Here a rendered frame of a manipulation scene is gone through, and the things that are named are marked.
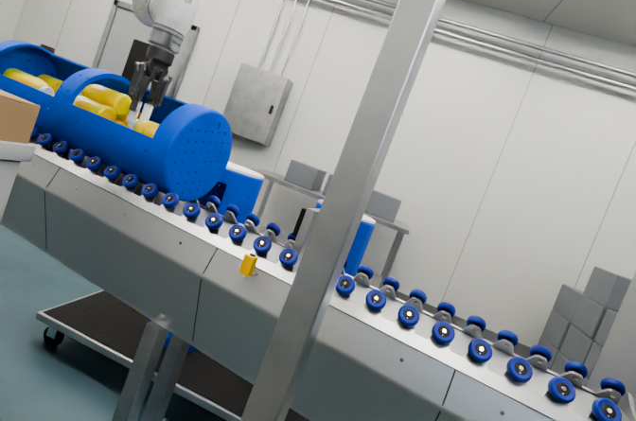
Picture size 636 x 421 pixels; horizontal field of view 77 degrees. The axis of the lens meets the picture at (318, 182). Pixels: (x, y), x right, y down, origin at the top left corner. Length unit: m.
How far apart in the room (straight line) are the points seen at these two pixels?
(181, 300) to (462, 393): 0.69
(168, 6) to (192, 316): 0.85
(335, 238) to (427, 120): 4.01
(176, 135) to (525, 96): 4.15
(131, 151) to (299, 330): 0.73
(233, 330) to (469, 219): 3.80
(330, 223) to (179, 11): 0.84
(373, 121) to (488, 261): 4.12
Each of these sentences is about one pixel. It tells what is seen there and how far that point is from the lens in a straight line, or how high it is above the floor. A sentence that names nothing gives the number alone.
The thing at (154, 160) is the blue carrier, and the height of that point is 1.05.
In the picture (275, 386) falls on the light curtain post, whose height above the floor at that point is 0.83.
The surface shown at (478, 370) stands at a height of 0.93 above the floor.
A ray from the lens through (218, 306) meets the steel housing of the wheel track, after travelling 1.05.
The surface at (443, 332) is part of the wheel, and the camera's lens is 0.90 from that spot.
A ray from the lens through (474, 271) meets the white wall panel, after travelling 4.70.
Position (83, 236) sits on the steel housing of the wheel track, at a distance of 1.34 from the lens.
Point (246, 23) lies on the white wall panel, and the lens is 5.27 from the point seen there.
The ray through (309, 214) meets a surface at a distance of 0.99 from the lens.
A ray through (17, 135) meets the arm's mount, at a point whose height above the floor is 1.02.
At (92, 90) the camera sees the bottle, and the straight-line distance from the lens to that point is 1.50.
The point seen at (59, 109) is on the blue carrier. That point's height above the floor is 1.07.
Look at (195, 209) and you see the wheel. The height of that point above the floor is 0.97.
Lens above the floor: 1.20
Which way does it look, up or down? 3 degrees down
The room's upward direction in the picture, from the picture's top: 21 degrees clockwise
